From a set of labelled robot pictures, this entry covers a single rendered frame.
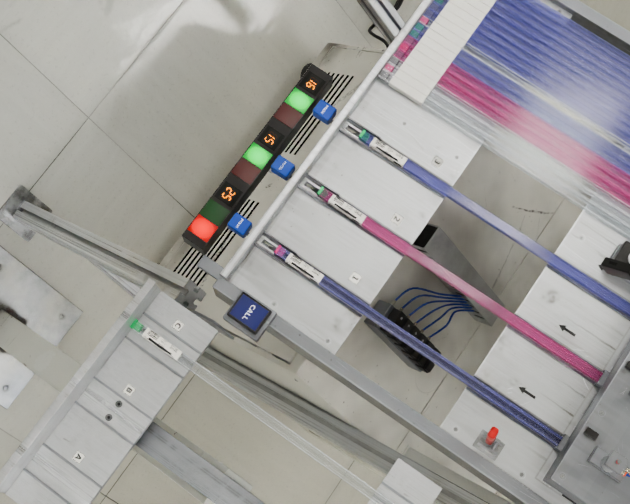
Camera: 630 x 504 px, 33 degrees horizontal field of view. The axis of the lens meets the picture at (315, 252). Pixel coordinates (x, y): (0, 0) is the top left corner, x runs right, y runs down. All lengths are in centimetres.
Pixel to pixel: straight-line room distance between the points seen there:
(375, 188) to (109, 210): 81
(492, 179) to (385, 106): 44
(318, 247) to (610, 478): 52
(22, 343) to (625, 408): 111
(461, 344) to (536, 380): 53
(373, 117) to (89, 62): 75
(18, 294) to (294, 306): 81
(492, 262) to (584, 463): 67
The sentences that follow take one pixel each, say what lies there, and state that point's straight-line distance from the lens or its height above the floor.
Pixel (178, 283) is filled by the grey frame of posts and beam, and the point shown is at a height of 62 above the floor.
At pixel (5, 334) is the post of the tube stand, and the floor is 9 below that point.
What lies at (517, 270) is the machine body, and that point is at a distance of 215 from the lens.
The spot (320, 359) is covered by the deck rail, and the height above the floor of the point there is 86.
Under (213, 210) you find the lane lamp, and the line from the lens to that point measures 161.
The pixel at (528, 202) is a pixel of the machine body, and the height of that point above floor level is 62.
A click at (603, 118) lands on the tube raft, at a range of 169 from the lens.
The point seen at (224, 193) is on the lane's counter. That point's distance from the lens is 161.
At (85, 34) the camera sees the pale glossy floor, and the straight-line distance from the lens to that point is 220.
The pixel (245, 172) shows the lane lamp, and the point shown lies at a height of 66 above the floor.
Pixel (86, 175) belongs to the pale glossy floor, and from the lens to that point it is 223.
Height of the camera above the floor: 198
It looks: 50 degrees down
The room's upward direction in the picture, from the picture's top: 111 degrees clockwise
